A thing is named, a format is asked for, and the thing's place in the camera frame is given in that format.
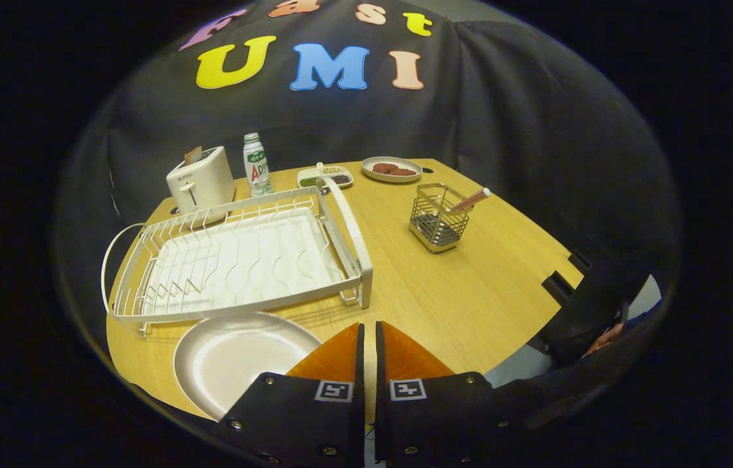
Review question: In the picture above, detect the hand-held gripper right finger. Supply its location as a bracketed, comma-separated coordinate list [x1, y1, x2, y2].
[375, 320, 536, 468]

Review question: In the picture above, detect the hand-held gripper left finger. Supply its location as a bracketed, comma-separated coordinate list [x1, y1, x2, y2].
[213, 322, 367, 468]

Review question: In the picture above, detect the white plate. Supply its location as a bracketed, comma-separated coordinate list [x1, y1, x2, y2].
[173, 312, 323, 421]

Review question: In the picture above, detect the metal wire basket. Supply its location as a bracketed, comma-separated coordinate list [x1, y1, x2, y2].
[408, 183, 473, 254]

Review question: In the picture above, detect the white wire dish rack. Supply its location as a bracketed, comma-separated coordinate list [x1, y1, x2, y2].
[101, 175, 375, 339]

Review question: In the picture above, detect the pink handled metal spoon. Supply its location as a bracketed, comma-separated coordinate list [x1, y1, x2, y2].
[449, 187, 492, 214]

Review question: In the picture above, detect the grey round plate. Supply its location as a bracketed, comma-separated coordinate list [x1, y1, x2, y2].
[362, 156, 423, 183]

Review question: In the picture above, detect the white divided dish with beans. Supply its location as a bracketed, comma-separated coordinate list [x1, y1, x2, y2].
[297, 162, 354, 190]

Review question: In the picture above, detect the white drink bottle green label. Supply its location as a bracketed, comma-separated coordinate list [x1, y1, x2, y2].
[243, 133, 273, 197]

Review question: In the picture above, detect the white toaster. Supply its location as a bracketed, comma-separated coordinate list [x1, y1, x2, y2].
[166, 146, 237, 216]

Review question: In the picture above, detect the black backdrop cloth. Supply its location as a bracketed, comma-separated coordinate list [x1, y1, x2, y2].
[57, 0, 682, 365]

